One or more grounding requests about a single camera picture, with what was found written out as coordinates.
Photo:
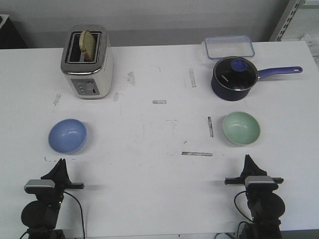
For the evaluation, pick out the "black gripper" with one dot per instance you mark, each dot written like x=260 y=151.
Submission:
x=250 y=167
x=61 y=180

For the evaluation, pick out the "blue bowl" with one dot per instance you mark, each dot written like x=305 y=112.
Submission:
x=67 y=136

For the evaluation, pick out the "green bowl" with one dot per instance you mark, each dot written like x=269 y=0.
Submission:
x=241 y=128

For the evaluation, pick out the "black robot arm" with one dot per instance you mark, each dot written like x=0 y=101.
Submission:
x=40 y=216
x=265 y=206

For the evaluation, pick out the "dark blue saucepan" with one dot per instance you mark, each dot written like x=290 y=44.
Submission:
x=231 y=95

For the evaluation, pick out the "glass lid blue knob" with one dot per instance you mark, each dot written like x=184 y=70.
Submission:
x=236 y=73

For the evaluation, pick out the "silver cream toaster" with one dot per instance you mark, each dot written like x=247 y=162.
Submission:
x=88 y=80

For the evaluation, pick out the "clear plastic container blue rim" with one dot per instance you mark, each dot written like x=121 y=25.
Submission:
x=219 y=47

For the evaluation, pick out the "toast bread slice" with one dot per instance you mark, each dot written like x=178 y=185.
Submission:
x=87 y=44

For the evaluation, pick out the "black object top left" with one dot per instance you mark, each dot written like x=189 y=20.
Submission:
x=9 y=35

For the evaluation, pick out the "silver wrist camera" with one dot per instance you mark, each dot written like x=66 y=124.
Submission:
x=39 y=186
x=260 y=183

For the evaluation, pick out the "grey metal shelf post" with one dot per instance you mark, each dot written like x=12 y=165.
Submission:
x=285 y=19

